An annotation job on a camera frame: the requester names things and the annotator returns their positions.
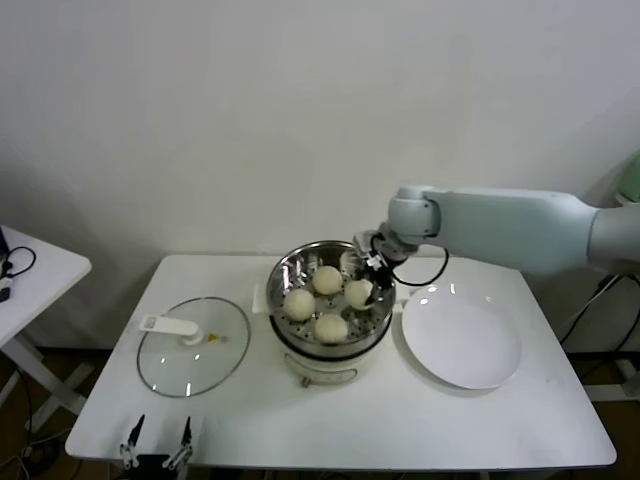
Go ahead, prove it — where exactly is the glass lid with white handle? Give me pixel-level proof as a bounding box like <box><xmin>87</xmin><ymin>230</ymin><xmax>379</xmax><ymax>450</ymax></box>
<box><xmin>135</xmin><ymin>296</ymin><xmax>251</xmax><ymax>400</ymax></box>

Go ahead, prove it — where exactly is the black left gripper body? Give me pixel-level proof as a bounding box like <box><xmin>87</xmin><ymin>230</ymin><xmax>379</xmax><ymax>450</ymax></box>
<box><xmin>133</xmin><ymin>453</ymin><xmax>177</xmax><ymax>474</ymax></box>

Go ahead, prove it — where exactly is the white folding side table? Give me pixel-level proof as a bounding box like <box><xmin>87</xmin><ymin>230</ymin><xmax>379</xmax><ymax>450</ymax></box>
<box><xmin>0</xmin><ymin>227</ymin><xmax>94</xmax><ymax>421</ymax></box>

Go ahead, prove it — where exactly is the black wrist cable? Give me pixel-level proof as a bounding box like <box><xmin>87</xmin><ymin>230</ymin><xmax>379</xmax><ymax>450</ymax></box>
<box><xmin>389</xmin><ymin>244</ymin><xmax>450</xmax><ymax>287</ymax></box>

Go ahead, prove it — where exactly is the cream electric cooker pot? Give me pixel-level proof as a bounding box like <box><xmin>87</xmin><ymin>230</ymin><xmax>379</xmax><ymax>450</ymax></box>
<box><xmin>249</xmin><ymin>272</ymin><xmax>409</xmax><ymax>390</ymax></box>

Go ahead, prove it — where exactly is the white round plate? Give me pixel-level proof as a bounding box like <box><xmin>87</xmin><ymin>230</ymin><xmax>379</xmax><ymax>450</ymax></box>
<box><xmin>399</xmin><ymin>282</ymin><xmax>522</xmax><ymax>391</ymax></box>

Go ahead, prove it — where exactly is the pale green container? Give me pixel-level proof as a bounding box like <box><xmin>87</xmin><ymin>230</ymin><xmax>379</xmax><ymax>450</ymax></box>
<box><xmin>615</xmin><ymin>152</ymin><xmax>640</xmax><ymax>202</ymax></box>

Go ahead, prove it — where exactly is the white steamed baozi bun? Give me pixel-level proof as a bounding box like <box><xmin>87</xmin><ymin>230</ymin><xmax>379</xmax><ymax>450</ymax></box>
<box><xmin>344</xmin><ymin>279</ymin><xmax>375</xmax><ymax>310</ymax></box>
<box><xmin>313</xmin><ymin>312</ymin><xmax>349</xmax><ymax>346</ymax></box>
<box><xmin>312</xmin><ymin>265</ymin><xmax>345</xmax><ymax>296</ymax></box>
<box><xmin>282</xmin><ymin>289</ymin><xmax>317</xmax><ymax>322</ymax></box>

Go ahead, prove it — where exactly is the stainless steel steamer basket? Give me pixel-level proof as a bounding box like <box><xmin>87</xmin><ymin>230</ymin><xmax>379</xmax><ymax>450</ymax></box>
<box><xmin>263</xmin><ymin>240</ymin><xmax>396</xmax><ymax>349</ymax></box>

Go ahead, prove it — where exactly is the looped black cable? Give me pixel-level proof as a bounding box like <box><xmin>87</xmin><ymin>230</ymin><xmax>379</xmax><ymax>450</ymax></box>
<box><xmin>0</xmin><ymin>247</ymin><xmax>37</xmax><ymax>289</ymax></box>

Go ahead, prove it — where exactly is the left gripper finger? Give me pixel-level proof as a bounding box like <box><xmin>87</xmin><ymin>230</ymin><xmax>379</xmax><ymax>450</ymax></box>
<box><xmin>119</xmin><ymin>413</ymin><xmax>146</xmax><ymax>469</ymax></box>
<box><xmin>162</xmin><ymin>416</ymin><xmax>195</xmax><ymax>470</ymax></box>

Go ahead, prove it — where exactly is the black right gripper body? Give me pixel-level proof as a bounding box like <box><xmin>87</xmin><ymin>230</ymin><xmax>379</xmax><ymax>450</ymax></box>
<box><xmin>368</xmin><ymin>242</ymin><xmax>396</xmax><ymax>276</ymax></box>

